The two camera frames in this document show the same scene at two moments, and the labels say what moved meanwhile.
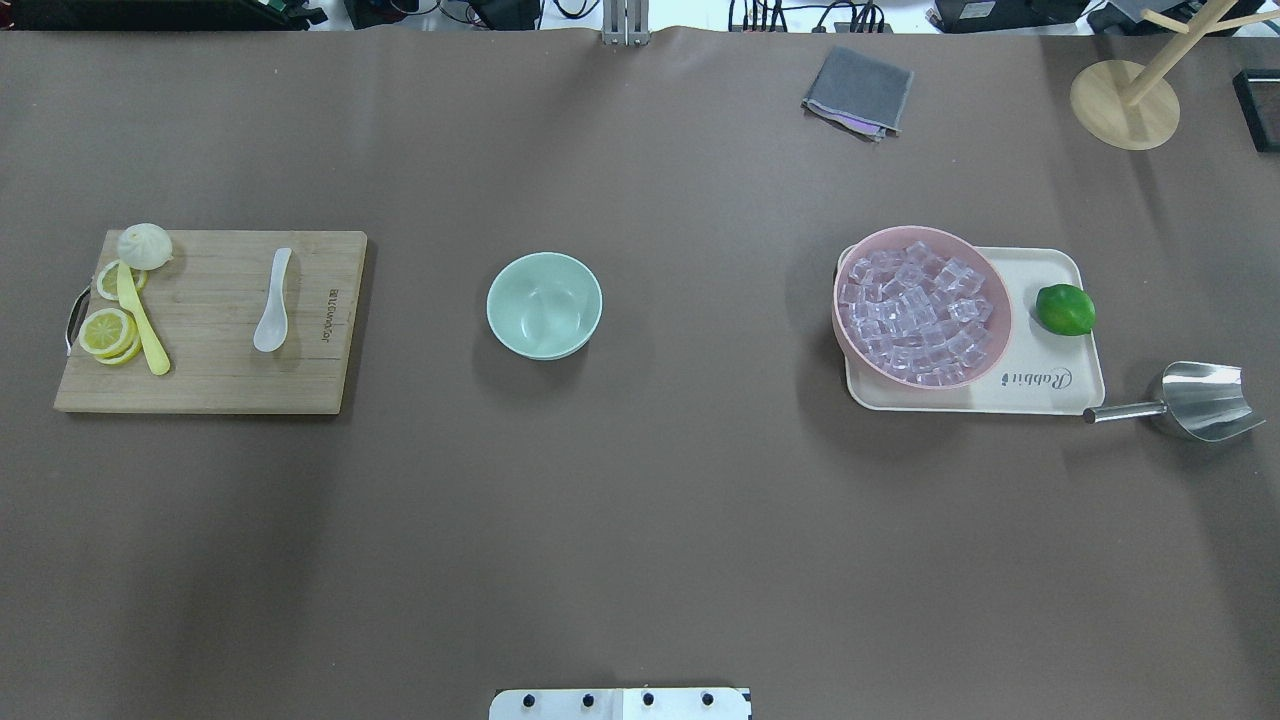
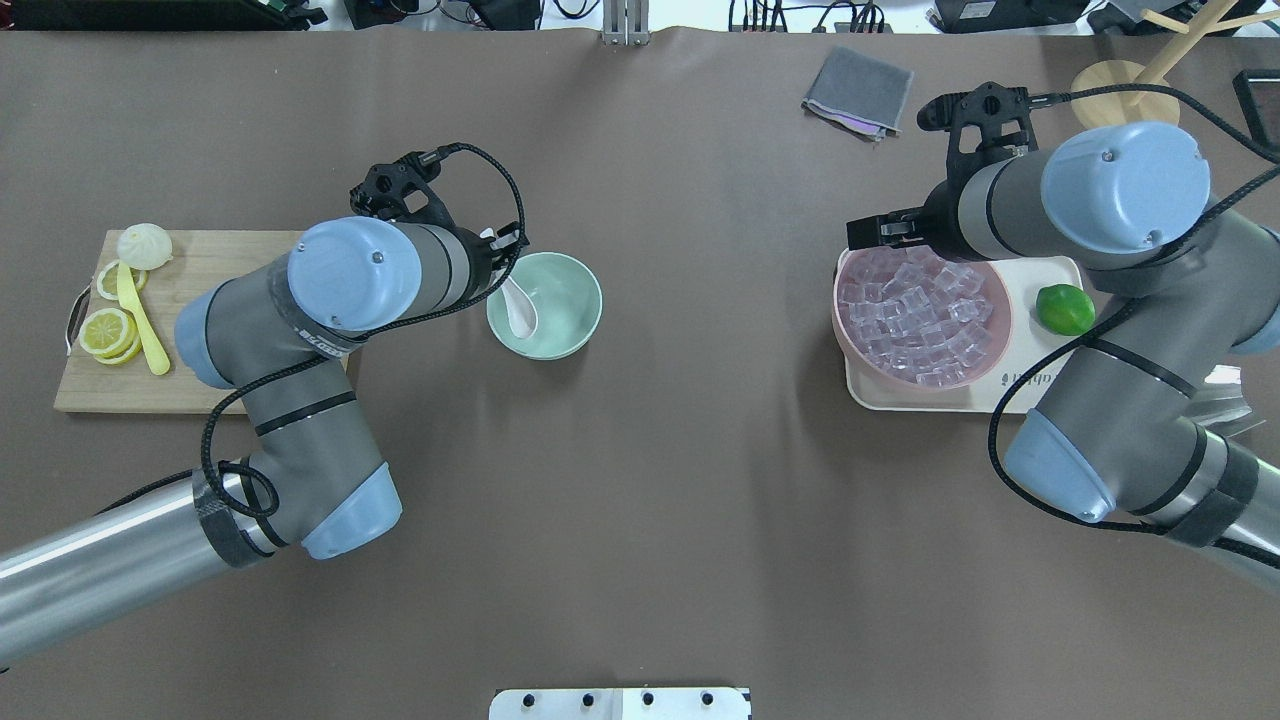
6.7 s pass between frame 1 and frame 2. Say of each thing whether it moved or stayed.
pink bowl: stayed
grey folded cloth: stayed
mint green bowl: stayed
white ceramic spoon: moved
